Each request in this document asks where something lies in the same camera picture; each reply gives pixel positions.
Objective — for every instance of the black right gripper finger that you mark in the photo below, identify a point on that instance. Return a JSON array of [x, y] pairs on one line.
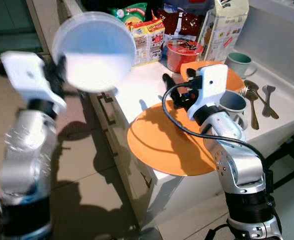
[[191, 74], [170, 84]]

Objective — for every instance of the round white plate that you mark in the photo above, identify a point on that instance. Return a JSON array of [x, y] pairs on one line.
[[94, 52]]

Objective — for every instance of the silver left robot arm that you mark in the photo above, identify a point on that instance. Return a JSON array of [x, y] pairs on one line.
[[24, 160]]

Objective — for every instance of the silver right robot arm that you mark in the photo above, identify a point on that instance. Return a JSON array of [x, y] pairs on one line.
[[239, 170]]

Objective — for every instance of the red instant noodle bowl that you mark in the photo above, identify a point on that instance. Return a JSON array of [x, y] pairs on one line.
[[182, 55]]

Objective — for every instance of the round orange placemat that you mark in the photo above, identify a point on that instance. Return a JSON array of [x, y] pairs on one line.
[[161, 145], [234, 79]]

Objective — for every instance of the yellow noodle packet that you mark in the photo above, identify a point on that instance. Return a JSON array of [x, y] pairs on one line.
[[147, 42]]

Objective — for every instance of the grey mug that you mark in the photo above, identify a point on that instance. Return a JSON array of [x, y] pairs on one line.
[[234, 106]]

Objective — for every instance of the green mug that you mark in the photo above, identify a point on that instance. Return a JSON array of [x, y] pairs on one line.
[[239, 64]]

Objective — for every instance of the dark red snack bag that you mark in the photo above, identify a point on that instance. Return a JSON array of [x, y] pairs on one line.
[[181, 24]]

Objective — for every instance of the white printed carton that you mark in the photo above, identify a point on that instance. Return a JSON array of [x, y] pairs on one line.
[[224, 30]]

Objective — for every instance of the small metal fork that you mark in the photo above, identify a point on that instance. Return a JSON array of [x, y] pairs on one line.
[[244, 93]]

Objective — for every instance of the long metal spoon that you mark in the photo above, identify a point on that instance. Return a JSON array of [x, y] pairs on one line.
[[259, 96]]

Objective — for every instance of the green snack bag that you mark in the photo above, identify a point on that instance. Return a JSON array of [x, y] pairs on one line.
[[132, 14]]

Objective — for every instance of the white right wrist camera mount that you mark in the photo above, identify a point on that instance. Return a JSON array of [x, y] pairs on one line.
[[210, 87]]

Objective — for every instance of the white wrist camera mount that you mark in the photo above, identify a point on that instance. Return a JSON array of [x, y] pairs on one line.
[[29, 77], [210, 87]]

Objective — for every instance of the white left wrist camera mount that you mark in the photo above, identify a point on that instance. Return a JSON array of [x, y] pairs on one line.
[[29, 77]]

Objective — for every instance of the black metal chair frame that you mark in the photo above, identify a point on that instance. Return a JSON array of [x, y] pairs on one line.
[[286, 147]]

